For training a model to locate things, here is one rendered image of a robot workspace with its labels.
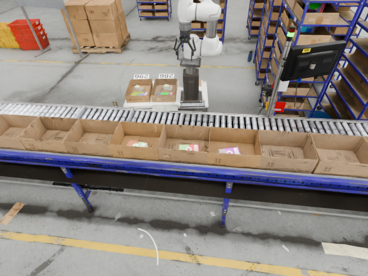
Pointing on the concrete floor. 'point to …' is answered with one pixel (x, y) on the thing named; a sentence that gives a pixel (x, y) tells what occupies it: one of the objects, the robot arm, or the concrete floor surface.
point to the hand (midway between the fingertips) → (184, 57)
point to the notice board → (48, 7)
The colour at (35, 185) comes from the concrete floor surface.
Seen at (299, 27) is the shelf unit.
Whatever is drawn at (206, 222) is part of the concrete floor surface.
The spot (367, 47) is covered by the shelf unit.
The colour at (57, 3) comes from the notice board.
